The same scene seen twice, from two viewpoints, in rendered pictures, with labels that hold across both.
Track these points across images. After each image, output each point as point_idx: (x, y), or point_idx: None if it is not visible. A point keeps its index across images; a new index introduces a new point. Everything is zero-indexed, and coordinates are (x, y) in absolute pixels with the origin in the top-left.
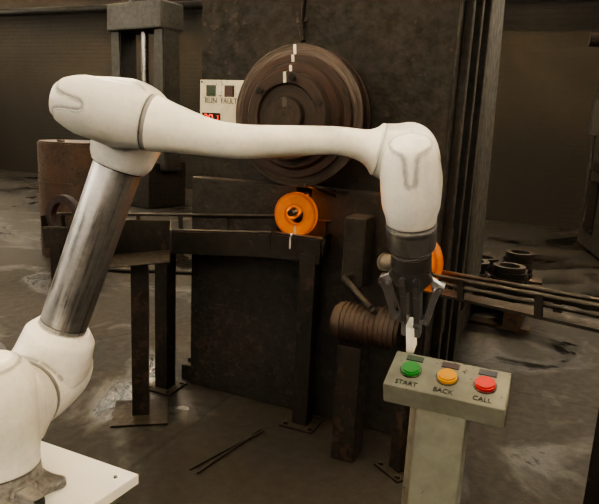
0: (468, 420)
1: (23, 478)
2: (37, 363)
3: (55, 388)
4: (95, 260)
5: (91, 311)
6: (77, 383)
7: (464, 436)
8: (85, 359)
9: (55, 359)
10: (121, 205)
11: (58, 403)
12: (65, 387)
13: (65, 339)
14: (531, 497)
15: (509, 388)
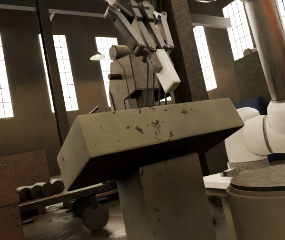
0: (134, 196)
1: (234, 164)
2: (266, 116)
3: (263, 129)
4: (260, 56)
5: (279, 87)
6: (283, 131)
7: (121, 205)
8: (282, 116)
9: (268, 115)
10: (253, 20)
11: (265, 138)
12: (272, 131)
13: (271, 104)
14: None
15: (67, 137)
